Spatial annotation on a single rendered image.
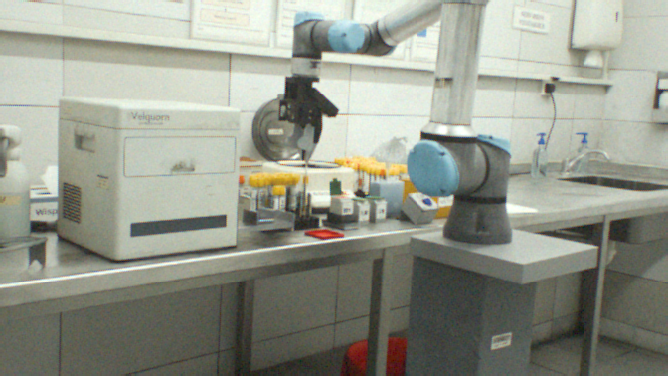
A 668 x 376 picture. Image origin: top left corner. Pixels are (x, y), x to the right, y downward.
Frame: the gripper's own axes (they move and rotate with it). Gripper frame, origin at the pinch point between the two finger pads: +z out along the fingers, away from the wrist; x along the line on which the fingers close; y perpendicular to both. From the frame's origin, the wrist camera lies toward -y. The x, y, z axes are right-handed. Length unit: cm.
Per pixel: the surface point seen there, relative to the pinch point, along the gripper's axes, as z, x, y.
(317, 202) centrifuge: 14.6, -11.2, -14.9
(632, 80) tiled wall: -30, -38, -249
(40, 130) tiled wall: -1, -51, 47
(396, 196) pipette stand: 11.7, 2.2, -32.5
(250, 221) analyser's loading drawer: 13.3, 8.3, 23.2
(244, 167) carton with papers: 4.8, -16.7, 7.2
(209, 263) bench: 19.1, 16.8, 39.3
